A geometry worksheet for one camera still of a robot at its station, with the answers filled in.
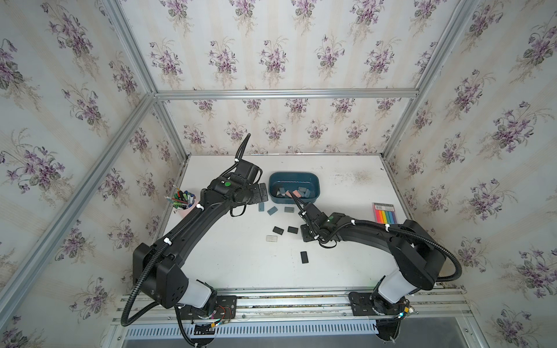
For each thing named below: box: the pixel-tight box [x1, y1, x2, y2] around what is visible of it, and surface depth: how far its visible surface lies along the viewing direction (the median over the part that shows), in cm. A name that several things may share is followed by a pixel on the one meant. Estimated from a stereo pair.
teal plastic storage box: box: [268, 171, 321, 204], surface depth 106 cm
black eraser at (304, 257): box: [300, 250, 309, 264], surface depth 86 cm
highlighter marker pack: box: [372, 202, 397, 225], surface depth 100 cm
